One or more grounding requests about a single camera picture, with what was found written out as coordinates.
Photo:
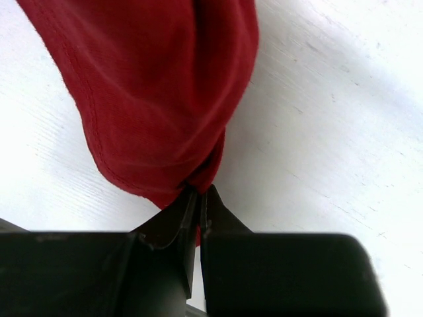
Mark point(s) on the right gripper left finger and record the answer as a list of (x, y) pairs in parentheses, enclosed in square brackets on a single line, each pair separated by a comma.
[(174, 229)]

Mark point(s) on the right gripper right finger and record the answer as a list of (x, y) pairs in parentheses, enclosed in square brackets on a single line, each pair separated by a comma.
[(215, 217)]

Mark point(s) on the red t shirt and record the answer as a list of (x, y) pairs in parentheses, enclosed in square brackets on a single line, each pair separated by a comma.
[(155, 84)]

